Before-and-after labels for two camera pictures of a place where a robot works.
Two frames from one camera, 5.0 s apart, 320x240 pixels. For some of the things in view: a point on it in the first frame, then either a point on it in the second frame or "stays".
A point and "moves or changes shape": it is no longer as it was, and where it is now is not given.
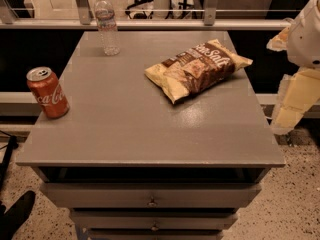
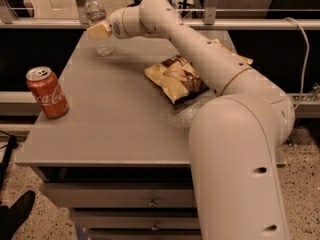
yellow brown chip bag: (196, 70) stays
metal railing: (81, 18) stays
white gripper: (305, 40) -> (116, 24)
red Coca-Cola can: (48, 92) stays
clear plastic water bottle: (107, 24) moves or changes shape
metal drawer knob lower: (155, 227) stays
